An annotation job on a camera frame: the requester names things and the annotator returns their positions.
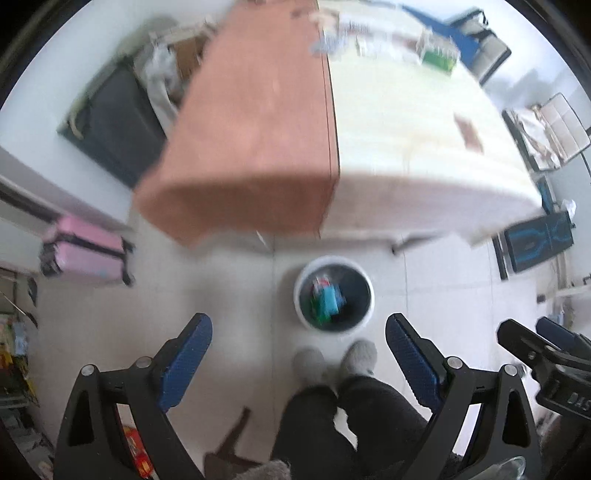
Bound grey slipper left foot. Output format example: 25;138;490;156
293;347;328;388

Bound white round trash bin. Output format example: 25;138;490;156
293;255;376;335

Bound dark suitcase by wall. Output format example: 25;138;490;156
57;18;195;188

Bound cream striped table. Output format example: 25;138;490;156
320;1;541;244

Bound grey slipper foot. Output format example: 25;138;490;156
339;339;378;382
293;347;328;388

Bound red blue white snack packet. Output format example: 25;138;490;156
311;274;332;301

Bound brown card on table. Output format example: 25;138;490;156
454;115;484;153

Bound grey slipper right foot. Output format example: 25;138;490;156
339;339;378;382

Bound grey foil blister pack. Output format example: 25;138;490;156
310;34;348;56

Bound pink suitcase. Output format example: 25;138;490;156
39;216;134;287

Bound white chair with cloth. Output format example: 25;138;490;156
502;93;590;174

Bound black blue exercise bench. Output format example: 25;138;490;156
492;211;574;281

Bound person's black trouser legs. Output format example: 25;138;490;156
270;376;427;479

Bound blue folder board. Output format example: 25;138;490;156
402;5;479;68

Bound brown table runner cloth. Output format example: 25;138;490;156
133;1;339;246

